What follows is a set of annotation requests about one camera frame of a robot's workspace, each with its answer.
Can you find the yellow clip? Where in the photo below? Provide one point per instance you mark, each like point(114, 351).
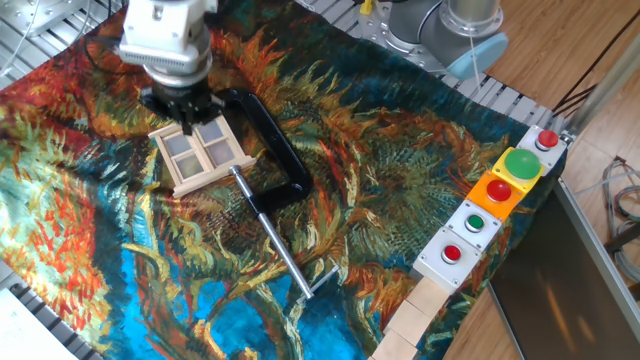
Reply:
point(366, 7)

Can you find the sunflower painting print cloth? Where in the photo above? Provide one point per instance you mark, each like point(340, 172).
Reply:
point(375, 150)

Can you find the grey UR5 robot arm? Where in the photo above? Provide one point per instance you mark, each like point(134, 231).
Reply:
point(165, 35)

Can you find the aluminium mounting plate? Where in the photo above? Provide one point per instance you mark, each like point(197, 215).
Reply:
point(45, 15)

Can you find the large grey box red button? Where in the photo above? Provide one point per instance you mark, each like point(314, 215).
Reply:
point(430, 265)

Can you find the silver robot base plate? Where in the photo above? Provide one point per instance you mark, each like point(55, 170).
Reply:
point(375, 32)

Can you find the yellow box green mushroom button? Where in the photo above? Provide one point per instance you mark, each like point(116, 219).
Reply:
point(522, 164)

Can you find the dark metal bar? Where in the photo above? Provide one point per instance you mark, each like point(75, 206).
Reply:
point(625, 237)

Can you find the aluminium profile post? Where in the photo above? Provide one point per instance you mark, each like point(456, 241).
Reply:
point(600, 95)

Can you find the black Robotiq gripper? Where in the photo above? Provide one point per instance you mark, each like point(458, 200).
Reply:
point(180, 102)

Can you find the white zip tie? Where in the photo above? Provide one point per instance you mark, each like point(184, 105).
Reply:
point(475, 65)

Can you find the black C-clamp with steel screw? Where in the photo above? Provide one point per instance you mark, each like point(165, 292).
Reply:
point(280, 145)

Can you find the pale wooden block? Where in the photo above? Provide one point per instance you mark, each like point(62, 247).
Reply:
point(427, 297)
point(392, 347)
point(407, 322)

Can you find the small wooden sliding window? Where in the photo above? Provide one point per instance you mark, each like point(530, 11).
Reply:
point(215, 177)

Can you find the orange box red button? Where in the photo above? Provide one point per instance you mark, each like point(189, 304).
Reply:
point(499, 191)

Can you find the grey box green button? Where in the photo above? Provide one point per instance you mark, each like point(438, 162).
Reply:
point(474, 222)

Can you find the small grey box red button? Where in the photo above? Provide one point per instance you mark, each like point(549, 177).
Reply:
point(546, 139)

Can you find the white sheet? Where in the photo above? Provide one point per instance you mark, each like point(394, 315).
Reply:
point(25, 335)

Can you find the dark glass panel aluminium frame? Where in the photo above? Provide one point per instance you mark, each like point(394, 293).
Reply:
point(550, 300)

